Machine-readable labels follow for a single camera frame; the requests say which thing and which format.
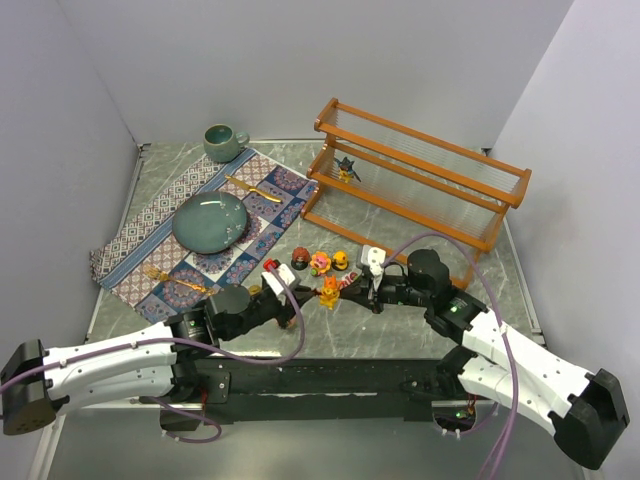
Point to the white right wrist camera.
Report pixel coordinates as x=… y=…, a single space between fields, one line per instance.
x=371 y=259

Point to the teal ceramic plate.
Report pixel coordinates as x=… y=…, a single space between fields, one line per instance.
x=210 y=222

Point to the orange fox figurine toy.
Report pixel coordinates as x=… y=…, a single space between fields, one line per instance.
x=328 y=295

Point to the patterned table runner cloth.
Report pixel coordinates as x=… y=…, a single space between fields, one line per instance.
x=147 y=239

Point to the orange wooden two-tier shelf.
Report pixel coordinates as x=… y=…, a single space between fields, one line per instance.
x=412 y=176

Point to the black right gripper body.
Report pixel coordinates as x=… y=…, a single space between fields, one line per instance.
x=375 y=293

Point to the green ceramic mug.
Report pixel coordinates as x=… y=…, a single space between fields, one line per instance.
x=222 y=144

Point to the strawberry cake toy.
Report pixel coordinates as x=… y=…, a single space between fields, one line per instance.
x=347 y=280

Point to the red-haired figurine toy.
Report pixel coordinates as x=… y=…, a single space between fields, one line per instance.
x=300 y=258

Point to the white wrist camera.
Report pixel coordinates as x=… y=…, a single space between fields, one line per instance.
x=371 y=259
x=279 y=277

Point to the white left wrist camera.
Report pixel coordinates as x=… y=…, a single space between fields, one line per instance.
x=279 y=277

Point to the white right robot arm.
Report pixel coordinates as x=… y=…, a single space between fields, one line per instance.
x=584 y=412

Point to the gold fork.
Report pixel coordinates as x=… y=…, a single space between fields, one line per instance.
x=158 y=275

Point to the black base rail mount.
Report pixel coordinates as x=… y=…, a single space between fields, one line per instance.
x=230 y=391

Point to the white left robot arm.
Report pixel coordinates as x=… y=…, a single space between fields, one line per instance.
x=39 y=384

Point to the gold butter knife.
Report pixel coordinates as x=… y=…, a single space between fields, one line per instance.
x=252 y=189

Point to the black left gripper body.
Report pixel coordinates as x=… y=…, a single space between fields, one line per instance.
x=280 y=302

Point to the pink sunflower pig toy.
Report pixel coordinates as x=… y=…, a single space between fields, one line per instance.
x=320 y=264

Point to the yellow duck figurine toy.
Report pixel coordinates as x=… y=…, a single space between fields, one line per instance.
x=340 y=261

